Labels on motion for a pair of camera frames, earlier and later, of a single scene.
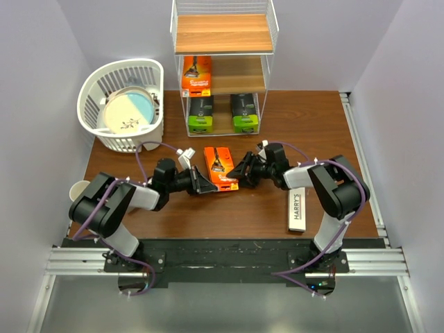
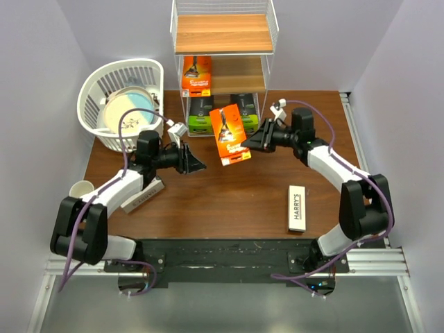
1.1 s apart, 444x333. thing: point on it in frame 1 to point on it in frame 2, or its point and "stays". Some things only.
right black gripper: x=248 y=180 to x=255 y=141
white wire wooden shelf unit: x=224 y=49 stays
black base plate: x=229 y=263 stays
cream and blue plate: x=127 y=109 stays
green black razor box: x=200 y=114 stays
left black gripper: x=204 y=185 to x=186 y=161
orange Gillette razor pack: x=219 y=163 to x=229 y=136
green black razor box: x=245 y=113 stays
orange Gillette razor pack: x=196 y=79 stays
